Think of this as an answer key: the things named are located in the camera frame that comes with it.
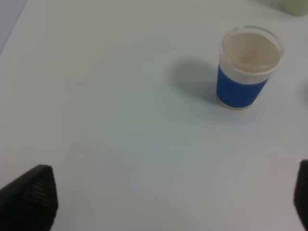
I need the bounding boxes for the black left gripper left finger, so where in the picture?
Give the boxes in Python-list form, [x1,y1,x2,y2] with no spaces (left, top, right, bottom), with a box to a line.
[0,165,59,231]

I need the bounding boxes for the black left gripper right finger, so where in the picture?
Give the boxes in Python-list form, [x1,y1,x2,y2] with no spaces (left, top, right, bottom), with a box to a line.
[294,160,308,231]

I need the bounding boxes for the blue sleeved clear cup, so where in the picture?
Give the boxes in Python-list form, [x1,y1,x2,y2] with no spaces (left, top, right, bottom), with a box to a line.
[216,26,284,110]

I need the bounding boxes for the pale green tall cup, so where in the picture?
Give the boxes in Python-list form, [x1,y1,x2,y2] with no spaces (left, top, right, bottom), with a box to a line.
[277,0,308,17]

